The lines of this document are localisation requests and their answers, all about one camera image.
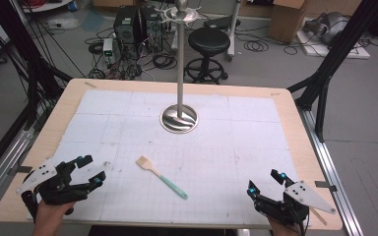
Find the black tape piece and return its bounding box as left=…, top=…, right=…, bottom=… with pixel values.
left=314, top=180, right=339, bottom=193
left=7, top=165, right=33, bottom=175

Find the aluminium rail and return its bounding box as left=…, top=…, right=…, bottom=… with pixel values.
left=0, top=127, right=35, bottom=215
left=296, top=106, right=364, bottom=236

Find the white metal stand leg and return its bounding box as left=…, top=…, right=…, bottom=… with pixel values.
left=225, top=0, right=243, bottom=62

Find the white flat board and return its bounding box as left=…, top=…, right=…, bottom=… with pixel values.
left=295, top=30, right=372, bottom=60

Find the spatula with teal handle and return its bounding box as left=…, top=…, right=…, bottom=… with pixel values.
left=135, top=155, right=189, bottom=201

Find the black round stool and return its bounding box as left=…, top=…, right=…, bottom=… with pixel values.
left=183, top=27, right=231, bottom=86

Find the black computer tower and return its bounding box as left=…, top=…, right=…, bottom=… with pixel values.
left=140, top=4, right=163, bottom=54
left=112, top=5, right=140, bottom=58

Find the clear plastic bag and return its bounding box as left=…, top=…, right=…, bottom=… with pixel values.
left=46, top=16, right=81, bottom=31

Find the brown cardboard box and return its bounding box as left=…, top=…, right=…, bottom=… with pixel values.
left=268, top=0, right=309, bottom=44

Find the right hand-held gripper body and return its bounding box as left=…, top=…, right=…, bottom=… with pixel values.
left=253, top=180, right=338, bottom=226

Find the white round table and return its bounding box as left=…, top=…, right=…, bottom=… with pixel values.
left=20, top=0, right=75, bottom=14

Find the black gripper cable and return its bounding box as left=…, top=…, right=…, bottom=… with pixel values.
left=295, top=210, right=311, bottom=236

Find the grey bag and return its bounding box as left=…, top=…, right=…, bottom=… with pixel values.
left=302, top=11, right=349, bottom=46

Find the small grey power supply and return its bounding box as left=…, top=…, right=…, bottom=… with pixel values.
left=102, top=37, right=115, bottom=66

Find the black metal frame post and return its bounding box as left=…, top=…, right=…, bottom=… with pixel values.
left=0, top=0, right=74, bottom=132
left=286, top=0, right=378, bottom=144

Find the coiled black cable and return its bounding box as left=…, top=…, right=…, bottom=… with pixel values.
left=152, top=52, right=178, bottom=71
left=88, top=40, right=105, bottom=56
left=243, top=38, right=270, bottom=53

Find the person's left hand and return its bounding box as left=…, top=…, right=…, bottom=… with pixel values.
left=31, top=200, right=77, bottom=236

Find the person's right hand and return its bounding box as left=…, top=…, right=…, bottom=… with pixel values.
left=268, top=215, right=302, bottom=236

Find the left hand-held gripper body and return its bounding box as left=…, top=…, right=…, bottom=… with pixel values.
left=15, top=157, right=91, bottom=224

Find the silver metal hook stand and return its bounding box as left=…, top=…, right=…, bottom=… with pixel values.
left=153, top=0, right=202, bottom=135

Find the white grid mat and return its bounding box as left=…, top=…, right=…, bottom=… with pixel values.
left=29, top=88, right=313, bottom=228

